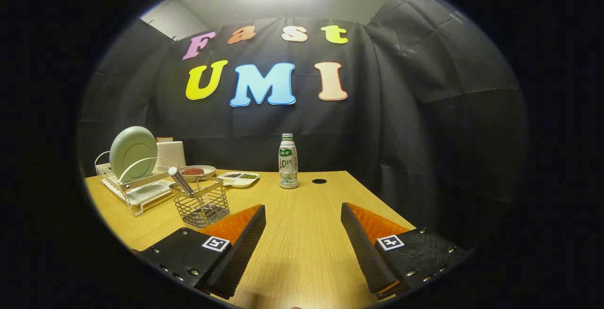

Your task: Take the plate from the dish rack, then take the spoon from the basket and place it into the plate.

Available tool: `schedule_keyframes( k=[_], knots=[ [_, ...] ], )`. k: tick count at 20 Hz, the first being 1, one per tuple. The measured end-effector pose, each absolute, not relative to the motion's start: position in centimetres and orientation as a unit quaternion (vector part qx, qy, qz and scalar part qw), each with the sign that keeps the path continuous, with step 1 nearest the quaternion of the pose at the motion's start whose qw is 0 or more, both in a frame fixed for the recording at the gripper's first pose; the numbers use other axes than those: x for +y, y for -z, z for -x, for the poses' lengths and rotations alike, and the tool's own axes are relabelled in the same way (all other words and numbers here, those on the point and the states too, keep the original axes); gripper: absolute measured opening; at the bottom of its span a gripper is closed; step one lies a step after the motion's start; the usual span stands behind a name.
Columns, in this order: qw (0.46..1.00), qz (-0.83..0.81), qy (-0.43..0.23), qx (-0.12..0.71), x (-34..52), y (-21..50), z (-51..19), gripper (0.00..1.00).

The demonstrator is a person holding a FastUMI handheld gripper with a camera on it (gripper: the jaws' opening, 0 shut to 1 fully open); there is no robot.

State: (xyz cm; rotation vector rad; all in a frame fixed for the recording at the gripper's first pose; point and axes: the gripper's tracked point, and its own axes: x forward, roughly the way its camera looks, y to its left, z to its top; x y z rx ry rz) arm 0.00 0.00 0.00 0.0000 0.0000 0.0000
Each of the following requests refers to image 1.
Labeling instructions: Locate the white toaster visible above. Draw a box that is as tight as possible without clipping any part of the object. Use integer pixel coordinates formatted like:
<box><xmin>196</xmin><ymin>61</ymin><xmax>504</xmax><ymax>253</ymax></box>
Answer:
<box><xmin>156</xmin><ymin>140</ymin><xmax>186</xmax><ymax>168</ymax></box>

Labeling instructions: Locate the white ribbed drain tray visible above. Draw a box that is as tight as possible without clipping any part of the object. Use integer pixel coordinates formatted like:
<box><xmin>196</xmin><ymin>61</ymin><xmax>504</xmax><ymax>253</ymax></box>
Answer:
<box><xmin>101</xmin><ymin>177</ymin><xmax>176</xmax><ymax>207</ymax></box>

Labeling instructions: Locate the silver wire basket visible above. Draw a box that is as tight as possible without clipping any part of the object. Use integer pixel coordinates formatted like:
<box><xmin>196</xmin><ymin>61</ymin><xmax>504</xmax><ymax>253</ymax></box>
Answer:
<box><xmin>169</xmin><ymin>177</ymin><xmax>230</xmax><ymax>229</ymax></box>

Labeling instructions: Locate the white divided bean dish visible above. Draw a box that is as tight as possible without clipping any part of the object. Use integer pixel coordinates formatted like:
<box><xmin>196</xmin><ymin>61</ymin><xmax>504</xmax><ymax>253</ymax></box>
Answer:
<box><xmin>218</xmin><ymin>171</ymin><xmax>260</xmax><ymax>189</ymax></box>

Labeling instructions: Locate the white green drink bottle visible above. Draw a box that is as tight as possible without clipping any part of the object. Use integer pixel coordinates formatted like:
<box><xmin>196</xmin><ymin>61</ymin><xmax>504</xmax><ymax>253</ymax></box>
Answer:
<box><xmin>278</xmin><ymin>133</ymin><xmax>299</xmax><ymax>190</ymax></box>

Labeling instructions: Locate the pale green plate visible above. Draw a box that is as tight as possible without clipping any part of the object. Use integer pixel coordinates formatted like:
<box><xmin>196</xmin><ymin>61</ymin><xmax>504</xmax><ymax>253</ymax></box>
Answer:
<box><xmin>109</xmin><ymin>126</ymin><xmax>158</xmax><ymax>183</ymax></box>

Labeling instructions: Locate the black backdrop cloth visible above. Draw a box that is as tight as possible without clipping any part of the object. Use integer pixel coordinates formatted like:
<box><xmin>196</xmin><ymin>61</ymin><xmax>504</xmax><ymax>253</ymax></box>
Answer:
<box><xmin>78</xmin><ymin>0</ymin><xmax>528</xmax><ymax>253</ymax></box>

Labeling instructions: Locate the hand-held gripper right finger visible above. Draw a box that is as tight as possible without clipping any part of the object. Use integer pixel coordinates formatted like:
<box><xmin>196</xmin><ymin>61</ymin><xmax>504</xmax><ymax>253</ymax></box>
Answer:
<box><xmin>341</xmin><ymin>202</ymin><xmax>472</xmax><ymax>301</ymax></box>

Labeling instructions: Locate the grey round plate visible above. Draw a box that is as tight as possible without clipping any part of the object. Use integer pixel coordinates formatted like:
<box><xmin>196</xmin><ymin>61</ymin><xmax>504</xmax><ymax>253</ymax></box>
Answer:
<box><xmin>179</xmin><ymin>165</ymin><xmax>217</xmax><ymax>182</ymax></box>

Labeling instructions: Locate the white handled spoon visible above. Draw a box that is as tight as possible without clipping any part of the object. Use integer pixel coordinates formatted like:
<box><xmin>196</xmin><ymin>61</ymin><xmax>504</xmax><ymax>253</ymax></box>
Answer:
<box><xmin>168</xmin><ymin>167</ymin><xmax>196</xmax><ymax>196</ymax></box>

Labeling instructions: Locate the white wire dish rack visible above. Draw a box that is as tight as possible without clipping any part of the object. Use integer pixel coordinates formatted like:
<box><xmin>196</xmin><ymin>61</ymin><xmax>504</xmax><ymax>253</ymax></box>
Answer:
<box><xmin>94</xmin><ymin>151</ymin><xmax>189</xmax><ymax>217</ymax></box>

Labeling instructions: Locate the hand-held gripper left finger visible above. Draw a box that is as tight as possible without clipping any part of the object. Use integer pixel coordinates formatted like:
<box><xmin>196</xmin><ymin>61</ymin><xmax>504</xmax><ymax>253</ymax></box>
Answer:
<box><xmin>134</xmin><ymin>204</ymin><xmax>267</xmax><ymax>300</ymax></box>

